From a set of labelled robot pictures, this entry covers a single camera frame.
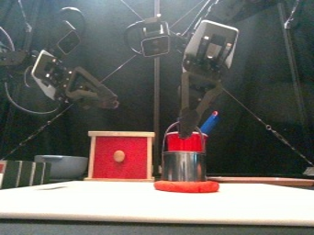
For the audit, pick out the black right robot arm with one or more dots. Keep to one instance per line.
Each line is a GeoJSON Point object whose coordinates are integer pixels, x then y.
{"type": "Point", "coordinates": [245, 9]}

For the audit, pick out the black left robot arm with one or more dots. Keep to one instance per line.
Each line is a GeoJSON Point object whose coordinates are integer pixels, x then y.
{"type": "Point", "coordinates": [17, 56]}

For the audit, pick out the wooden drawer box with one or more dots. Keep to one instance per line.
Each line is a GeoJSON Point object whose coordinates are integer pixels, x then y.
{"type": "Point", "coordinates": [92, 153]}

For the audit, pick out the red drawer wooden knob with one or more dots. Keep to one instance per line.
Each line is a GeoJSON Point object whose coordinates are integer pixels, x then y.
{"type": "Point", "coordinates": [118, 156]}

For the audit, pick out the grey blue bowl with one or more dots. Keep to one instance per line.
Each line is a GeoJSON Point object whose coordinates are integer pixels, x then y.
{"type": "Point", "coordinates": [66, 165]}

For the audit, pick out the blue marker red tip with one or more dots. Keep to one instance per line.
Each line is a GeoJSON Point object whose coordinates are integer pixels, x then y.
{"type": "Point", "coordinates": [210, 123]}

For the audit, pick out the silver metal pail red rim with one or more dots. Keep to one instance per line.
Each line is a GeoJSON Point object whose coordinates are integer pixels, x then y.
{"type": "Point", "coordinates": [184, 163]}

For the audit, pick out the green white striped block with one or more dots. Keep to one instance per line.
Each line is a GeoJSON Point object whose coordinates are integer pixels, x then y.
{"type": "Point", "coordinates": [22, 173]}

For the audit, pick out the white cutting board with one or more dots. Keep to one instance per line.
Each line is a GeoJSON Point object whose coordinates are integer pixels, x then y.
{"type": "Point", "coordinates": [156, 205]}

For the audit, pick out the vertical metal frame pole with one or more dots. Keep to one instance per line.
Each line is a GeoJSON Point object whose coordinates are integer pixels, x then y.
{"type": "Point", "coordinates": [157, 91]}

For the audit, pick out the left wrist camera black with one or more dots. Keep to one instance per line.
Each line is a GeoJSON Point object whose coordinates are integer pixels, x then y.
{"type": "Point", "coordinates": [69, 42]}

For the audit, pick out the black frame post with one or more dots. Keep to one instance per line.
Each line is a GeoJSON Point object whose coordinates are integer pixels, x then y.
{"type": "Point", "coordinates": [295, 76]}

